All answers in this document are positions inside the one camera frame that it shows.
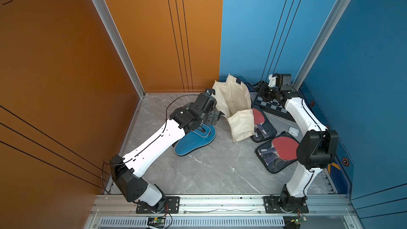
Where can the cream canvas tote bag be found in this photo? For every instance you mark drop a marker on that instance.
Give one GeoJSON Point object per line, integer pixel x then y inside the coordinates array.
{"type": "Point", "coordinates": [234, 101]}

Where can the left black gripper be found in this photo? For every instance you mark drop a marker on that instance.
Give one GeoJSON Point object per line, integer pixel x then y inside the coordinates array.
{"type": "Point", "coordinates": [213, 116]}

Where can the green circuit board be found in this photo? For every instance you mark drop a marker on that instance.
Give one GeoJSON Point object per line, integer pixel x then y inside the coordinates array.
{"type": "Point", "coordinates": [156, 222]}
{"type": "Point", "coordinates": [298, 221]}

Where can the white vent grille strip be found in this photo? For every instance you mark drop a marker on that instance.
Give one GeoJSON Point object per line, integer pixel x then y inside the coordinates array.
{"type": "Point", "coordinates": [193, 222]}

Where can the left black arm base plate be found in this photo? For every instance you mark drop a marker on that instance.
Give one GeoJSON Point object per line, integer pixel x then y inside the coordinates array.
{"type": "Point", "coordinates": [168, 204]}

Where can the blue paddle case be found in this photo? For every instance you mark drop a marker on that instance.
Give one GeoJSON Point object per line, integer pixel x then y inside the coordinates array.
{"type": "Point", "coordinates": [195, 139]}

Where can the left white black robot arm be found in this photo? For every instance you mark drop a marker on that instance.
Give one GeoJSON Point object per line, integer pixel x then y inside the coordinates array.
{"type": "Point", "coordinates": [186, 129]}

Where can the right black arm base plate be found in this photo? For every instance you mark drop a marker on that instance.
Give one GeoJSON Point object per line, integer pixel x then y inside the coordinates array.
{"type": "Point", "coordinates": [279, 205]}

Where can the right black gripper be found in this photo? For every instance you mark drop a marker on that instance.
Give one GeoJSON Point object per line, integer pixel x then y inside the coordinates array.
{"type": "Point", "coordinates": [262, 91]}

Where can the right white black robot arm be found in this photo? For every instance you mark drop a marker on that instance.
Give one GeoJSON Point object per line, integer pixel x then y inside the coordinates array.
{"type": "Point", "coordinates": [317, 148]}

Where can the black white chess board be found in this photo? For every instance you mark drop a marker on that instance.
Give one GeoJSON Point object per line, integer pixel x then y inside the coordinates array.
{"type": "Point", "coordinates": [273, 107]}

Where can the right aluminium corner post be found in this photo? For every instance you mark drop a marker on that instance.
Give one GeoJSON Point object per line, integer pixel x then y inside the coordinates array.
{"type": "Point", "coordinates": [330, 23]}

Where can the right green circuit board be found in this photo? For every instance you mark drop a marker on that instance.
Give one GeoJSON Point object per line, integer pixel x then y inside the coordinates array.
{"type": "Point", "coordinates": [298, 221]}

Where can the left aluminium corner post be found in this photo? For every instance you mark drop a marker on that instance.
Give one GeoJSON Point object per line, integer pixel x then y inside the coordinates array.
{"type": "Point", "coordinates": [113, 32]}

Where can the small white case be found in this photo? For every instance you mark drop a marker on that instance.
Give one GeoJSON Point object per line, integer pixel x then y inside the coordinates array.
{"type": "Point", "coordinates": [294, 131]}

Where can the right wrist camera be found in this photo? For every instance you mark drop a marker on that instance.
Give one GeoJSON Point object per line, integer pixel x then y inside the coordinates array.
{"type": "Point", "coordinates": [272, 80]}

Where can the aluminium corner post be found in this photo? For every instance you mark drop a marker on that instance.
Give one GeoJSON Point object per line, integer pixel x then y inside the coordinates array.
{"type": "Point", "coordinates": [113, 32]}
{"type": "Point", "coordinates": [330, 23]}

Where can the left green circuit board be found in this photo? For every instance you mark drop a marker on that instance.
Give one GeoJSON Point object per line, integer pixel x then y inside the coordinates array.
{"type": "Point", "coordinates": [156, 222]}

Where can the aluminium mounting rail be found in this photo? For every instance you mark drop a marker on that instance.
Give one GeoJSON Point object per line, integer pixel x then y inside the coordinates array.
{"type": "Point", "coordinates": [227, 205]}

